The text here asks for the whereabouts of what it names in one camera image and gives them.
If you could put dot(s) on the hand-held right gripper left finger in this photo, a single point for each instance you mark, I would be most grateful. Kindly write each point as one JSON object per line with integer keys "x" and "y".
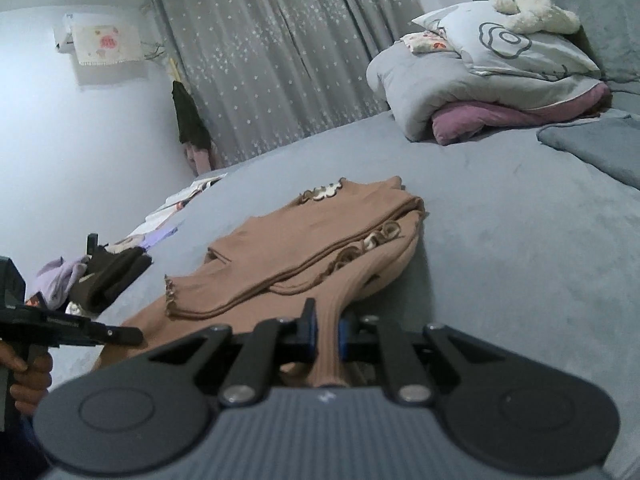
{"x": 310, "y": 332}

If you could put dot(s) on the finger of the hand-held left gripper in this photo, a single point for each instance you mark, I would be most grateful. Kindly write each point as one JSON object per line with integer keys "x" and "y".
{"x": 93, "y": 245}
{"x": 122, "y": 335}

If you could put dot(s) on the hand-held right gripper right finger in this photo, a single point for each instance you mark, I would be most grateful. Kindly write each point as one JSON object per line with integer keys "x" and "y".
{"x": 344, "y": 340}

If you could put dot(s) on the brown long-sleeve shirt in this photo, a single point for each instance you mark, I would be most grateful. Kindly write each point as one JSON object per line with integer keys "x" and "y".
{"x": 300, "y": 245}

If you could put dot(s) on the person's left hand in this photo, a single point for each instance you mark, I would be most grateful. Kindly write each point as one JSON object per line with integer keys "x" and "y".
{"x": 32, "y": 380}

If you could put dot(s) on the dark brown garment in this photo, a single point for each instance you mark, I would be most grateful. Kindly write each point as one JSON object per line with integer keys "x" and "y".
{"x": 112, "y": 275}

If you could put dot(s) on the purple garment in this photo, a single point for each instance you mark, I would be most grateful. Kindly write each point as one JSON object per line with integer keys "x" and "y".
{"x": 57, "y": 280}

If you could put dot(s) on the open book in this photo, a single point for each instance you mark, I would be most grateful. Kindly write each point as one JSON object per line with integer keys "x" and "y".
{"x": 165, "y": 210}

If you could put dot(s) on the pink hanging garment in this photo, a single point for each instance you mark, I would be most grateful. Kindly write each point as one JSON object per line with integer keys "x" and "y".
{"x": 202, "y": 157}

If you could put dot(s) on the dark hanging garment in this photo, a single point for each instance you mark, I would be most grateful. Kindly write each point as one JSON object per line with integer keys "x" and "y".
{"x": 189, "y": 115}

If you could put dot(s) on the grey bed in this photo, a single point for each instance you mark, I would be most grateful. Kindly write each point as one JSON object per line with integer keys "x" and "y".
{"x": 500, "y": 240}

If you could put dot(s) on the white air conditioner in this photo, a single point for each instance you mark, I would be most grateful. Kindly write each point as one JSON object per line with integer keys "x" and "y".
{"x": 62, "y": 35}

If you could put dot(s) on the pink folded blanket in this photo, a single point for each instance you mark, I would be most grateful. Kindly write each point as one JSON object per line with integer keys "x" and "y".
{"x": 470, "y": 120}

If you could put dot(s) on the grey folded duvet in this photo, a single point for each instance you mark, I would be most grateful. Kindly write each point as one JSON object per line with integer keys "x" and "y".
{"x": 400, "y": 90}

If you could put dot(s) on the grey star-print curtain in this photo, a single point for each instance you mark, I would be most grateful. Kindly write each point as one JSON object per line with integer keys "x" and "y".
{"x": 280, "y": 60}

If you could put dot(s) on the floral patterned cloth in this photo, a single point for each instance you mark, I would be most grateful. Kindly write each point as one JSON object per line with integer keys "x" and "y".
{"x": 425, "y": 42}

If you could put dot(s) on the grey folded blanket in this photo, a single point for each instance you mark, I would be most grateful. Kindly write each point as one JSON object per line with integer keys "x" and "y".
{"x": 600, "y": 147}

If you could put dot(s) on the white flower-print pillow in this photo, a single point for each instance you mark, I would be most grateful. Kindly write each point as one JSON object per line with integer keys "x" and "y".
{"x": 530, "y": 52}

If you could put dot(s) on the white plush toy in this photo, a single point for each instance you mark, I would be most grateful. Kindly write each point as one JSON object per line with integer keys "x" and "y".
{"x": 530, "y": 10}

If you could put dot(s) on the grey pillow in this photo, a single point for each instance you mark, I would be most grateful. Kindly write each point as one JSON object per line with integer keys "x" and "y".
{"x": 600, "y": 0}

